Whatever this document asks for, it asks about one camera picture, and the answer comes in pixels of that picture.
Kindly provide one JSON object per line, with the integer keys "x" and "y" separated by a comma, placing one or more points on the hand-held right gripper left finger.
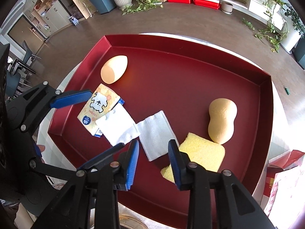
{"x": 132, "y": 164}

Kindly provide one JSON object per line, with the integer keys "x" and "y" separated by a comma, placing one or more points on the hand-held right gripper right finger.
{"x": 175, "y": 164}

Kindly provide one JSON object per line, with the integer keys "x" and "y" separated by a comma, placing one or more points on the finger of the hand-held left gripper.
{"x": 104, "y": 155}
{"x": 71, "y": 97}

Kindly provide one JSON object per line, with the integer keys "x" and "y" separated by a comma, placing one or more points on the yellow rectangular sponge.
{"x": 205, "y": 152}
{"x": 168, "y": 173}

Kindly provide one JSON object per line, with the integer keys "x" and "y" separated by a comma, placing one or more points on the yellow tissue packet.
{"x": 100, "y": 105}

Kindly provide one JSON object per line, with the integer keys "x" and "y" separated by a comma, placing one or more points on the yellow egg-shaped makeup sponge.
{"x": 114, "y": 70}

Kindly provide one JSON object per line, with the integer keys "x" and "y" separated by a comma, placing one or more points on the beige peanut-shaped sponge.
{"x": 221, "y": 121}

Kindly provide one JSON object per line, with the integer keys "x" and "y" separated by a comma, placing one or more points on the red tray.
{"x": 178, "y": 88}

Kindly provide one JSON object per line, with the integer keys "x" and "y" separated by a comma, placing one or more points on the person's left hand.
{"x": 41, "y": 148}

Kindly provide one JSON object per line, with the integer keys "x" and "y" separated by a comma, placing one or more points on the dark office chair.
{"x": 27, "y": 54}

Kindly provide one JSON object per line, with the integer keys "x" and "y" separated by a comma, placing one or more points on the small blue box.
{"x": 73, "y": 20}

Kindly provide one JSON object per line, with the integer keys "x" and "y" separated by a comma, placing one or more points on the red and white snack box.
{"x": 286, "y": 186}

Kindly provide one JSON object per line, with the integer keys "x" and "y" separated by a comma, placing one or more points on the small green object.
{"x": 287, "y": 91}

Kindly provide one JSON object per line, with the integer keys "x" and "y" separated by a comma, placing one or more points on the small round grey pot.
{"x": 226, "y": 7}

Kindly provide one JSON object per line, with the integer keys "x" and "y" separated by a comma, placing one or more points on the large-leaf plant in blue pot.
{"x": 300, "y": 51}

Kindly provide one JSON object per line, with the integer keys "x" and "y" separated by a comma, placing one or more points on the bushy plant in white pot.
{"x": 292, "y": 40}

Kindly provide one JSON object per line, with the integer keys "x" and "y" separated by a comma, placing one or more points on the white television cabinet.
{"x": 259, "y": 4}

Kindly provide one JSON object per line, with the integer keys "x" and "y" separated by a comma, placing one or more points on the trailing vine in white pot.
{"x": 275, "y": 7}

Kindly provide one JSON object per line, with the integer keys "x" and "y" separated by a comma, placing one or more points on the wall storage cabinet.
{"x": 54, "y": 16}

